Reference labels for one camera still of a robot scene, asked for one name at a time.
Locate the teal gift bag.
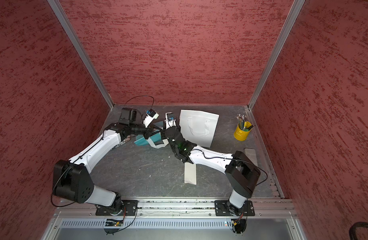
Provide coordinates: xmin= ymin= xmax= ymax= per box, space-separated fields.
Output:
xmin=133 ymin=123 xmax=168 ymax=149

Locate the black cable loop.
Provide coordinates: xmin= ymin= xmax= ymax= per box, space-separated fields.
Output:
xmin=348 ymin=221 xmax=368 ymax=240

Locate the perforated cable tray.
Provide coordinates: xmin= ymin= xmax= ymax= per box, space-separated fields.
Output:
xmin=59 ymin=219 xmax=232 ymax=230

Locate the paper receipt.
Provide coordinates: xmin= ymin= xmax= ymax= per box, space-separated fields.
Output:
xmin=184 ymin=162 xmax=197 ymax=185

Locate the flag patterned flat object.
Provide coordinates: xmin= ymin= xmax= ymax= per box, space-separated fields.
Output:
xmin=114 ymin=136 xmax=132 ymax=148

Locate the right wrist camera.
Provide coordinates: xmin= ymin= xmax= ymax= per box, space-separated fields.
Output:
xmin=164 ymin=112 xmax=176 ymax=130

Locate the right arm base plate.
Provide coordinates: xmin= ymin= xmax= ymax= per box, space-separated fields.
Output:
xmin=214 ymin=200 xmax=255 ymax=217

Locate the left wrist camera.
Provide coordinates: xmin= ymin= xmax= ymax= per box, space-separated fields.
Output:
xmin=143 ymin=109 xmax=159 ymax=127

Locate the grey sharpening stone block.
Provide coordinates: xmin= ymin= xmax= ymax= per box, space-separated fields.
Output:
xmin=244 ymin=148 xmax=259 ymax=167

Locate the white gift bag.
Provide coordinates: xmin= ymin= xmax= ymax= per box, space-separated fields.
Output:
xmin=180 ymin=110 xmax=219 ymax=148

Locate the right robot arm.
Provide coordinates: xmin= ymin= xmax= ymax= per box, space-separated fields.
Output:
xmin=163 ymin=126 xmax=268 ymax=216

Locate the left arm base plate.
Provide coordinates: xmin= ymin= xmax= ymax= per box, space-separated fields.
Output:
xmin=96 ymin=200 xmax=139 ymax=217

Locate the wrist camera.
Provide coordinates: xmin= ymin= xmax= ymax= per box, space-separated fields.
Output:
xmin=143 ymin=109 xmax=159 ymax=127
xmin=164 ymin=112 xmax=176 ymax=130

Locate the yellow pencil bucket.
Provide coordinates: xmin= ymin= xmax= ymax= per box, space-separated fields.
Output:
xmin=234 ymin=114 xmax=254 ymax=141

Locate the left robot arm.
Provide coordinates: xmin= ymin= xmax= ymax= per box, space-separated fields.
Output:
xmin=51 ymin=108 xmax=159 ymax=216

